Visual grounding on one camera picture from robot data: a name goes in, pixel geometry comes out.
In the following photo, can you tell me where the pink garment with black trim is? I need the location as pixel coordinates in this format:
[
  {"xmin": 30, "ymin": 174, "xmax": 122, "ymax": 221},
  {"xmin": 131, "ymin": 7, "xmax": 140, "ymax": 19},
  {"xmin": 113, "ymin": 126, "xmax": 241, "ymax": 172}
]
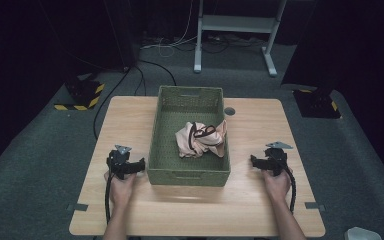
[{"xmin": 174, "ymin": 119, "xmax": 229, "ymax": 159}]

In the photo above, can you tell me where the black yellow striped base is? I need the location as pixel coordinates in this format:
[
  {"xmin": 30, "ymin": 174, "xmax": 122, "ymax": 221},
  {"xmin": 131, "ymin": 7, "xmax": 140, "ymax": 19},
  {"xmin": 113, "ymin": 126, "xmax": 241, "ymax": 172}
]
[
  {"xmin": 53, "ymin": 73, "xmax": 106, "ymax": 112},
  {"xmin": 292, "ymin": 87, "xmax": 343, "ymax": 120}
]

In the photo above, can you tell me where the green perforated basket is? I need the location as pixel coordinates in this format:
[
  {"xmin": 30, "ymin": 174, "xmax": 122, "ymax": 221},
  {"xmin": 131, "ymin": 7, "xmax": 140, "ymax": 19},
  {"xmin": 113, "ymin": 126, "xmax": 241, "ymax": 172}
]
[{"xmin": 146, "ymin": 85, "xmax": 232, "ymax": 188}]

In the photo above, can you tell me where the short black floor cable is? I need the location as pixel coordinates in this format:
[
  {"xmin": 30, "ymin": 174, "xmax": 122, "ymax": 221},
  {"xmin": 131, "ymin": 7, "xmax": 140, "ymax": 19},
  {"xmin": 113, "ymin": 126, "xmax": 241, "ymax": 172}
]
[{"xmin": 133, "ymin": 65, "xmax": 148, "ymax": 97}]

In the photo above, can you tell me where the grey metal stand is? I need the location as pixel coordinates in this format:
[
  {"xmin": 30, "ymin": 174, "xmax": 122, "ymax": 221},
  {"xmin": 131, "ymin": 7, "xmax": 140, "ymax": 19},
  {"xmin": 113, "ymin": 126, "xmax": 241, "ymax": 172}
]
[{"xmin": 193, "ymin": 0, "xmax": 288, "ymax": 78}]

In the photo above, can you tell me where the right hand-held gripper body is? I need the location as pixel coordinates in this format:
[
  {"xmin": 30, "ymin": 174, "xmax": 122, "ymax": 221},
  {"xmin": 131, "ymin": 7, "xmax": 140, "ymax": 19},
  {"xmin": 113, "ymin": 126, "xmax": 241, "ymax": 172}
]
[{"xmin": 263, "ymin": 141, "xmax": 294, "ymax": 177}]

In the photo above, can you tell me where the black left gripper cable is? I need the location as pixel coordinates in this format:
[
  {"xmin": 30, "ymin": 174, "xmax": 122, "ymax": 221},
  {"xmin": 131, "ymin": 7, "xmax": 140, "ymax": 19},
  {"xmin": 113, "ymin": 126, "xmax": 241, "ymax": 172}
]
[{"xmin": 104, "ymin": 172, "xmax": 115, "ymax": 225}]

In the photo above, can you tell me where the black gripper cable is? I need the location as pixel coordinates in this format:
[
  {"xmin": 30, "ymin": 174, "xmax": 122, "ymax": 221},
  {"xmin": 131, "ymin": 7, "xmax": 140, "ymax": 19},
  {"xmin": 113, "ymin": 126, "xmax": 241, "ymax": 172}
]
[
  {"xmin": 104, "ymin": 172, "xmax": 115, "ymax": 225},
  {"xmin": 283, "ymin": 165, "xmax": 297, "ymax": 214}
]

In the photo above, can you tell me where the long black floor cable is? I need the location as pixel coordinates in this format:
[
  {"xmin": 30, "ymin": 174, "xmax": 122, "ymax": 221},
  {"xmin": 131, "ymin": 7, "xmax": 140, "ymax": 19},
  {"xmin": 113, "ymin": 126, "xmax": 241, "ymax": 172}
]
[{"xmin": 92, "ymin": 66, "xmax": 132, "ymax": 141}]

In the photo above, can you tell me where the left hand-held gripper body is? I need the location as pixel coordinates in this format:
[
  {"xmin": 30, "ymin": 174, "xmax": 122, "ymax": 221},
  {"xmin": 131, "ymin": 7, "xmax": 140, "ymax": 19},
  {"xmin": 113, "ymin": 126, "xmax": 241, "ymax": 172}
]
[{"xmin": 106, "ymin": 144, "xmax": 135, "ymax": 181}]

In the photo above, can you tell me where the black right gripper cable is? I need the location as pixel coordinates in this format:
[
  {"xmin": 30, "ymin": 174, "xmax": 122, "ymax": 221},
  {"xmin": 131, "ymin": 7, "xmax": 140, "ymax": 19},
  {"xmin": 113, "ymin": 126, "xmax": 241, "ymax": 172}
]
[{"xmin": 283, "ymin": 165, "xmax": 297, "ymax": 214}]

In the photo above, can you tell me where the white rounded object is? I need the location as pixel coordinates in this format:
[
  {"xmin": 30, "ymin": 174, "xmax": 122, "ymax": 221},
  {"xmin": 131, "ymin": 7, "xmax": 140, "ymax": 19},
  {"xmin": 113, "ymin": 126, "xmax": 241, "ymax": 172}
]
[{"xmin": 343, "ymin": 226, "xmax": 383, "ymax": 240}]

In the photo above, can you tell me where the person's right hand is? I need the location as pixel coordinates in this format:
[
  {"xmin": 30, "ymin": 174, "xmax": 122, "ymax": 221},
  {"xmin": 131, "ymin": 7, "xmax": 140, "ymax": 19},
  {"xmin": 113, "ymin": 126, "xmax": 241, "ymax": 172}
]
[{"xmin": 261, "ymin": 166, "xmax": 295, "ymax": 203}]

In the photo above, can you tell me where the grey tape piece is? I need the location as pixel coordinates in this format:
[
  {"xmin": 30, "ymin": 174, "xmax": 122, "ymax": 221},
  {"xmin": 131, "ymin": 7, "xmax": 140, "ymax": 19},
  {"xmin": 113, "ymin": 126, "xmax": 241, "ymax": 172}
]
[
  {"xmin": 304, "ymin": 201, "xmax": 326, "ymax": 213},
  {"xmin": 66, "ymin": 202, "xmax": 90, "ymax": 213}
]

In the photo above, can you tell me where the white floor cable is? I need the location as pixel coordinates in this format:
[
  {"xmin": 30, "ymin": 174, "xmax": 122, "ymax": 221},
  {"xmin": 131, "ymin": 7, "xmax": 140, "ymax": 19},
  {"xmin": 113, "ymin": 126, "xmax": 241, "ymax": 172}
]
[{"xmin": 139, "ymin": 0, "xmax": 198, "ymax": 58}]

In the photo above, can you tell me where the black cable bundle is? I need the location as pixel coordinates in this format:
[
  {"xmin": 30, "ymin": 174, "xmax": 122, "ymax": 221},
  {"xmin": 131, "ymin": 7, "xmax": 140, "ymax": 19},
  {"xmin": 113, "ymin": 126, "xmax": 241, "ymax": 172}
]
[{"xmin": 201, "ymin": 34, "xmax": 264, "ymax": 55}]

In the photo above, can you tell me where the person's left hand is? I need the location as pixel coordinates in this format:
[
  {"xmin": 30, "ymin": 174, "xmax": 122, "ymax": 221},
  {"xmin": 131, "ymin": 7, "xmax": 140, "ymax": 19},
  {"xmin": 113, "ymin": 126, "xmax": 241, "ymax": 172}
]
[{"xmin": 103, "ymin": 169, "xmax": 138, "ymax": 208}]

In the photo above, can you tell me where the curved black floor cable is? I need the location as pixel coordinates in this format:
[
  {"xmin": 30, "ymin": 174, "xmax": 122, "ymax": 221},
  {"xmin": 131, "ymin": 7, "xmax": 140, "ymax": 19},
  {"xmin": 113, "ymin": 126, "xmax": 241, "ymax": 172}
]
[{"xmin": 137, "ymin": 59, "xmax": 178, "ymax": 87}]

